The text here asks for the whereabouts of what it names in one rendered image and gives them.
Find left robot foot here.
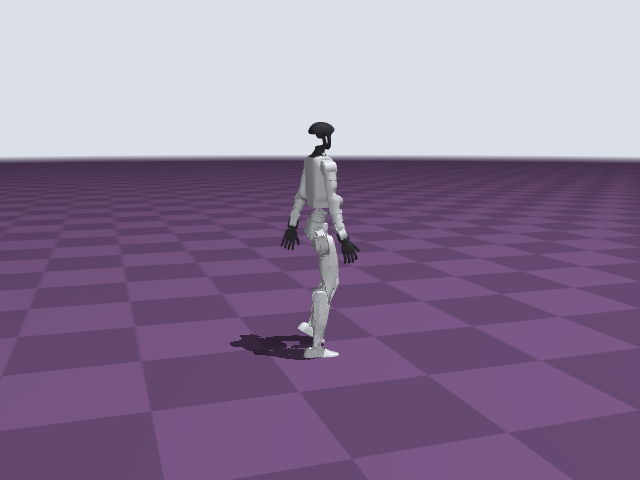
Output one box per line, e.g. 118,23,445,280
297,322,325,343

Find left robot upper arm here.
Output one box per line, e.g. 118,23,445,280
298,156,307,199

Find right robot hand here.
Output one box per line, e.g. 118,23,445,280
337,231,360,264

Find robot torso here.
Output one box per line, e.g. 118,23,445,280
305,153,333,241

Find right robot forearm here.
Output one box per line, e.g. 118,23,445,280
329,196,348,241

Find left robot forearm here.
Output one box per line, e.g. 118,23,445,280
289,192,306,227

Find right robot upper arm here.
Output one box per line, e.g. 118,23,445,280
321,159,343,207

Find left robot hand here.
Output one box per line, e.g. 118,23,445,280
281,219,299,250

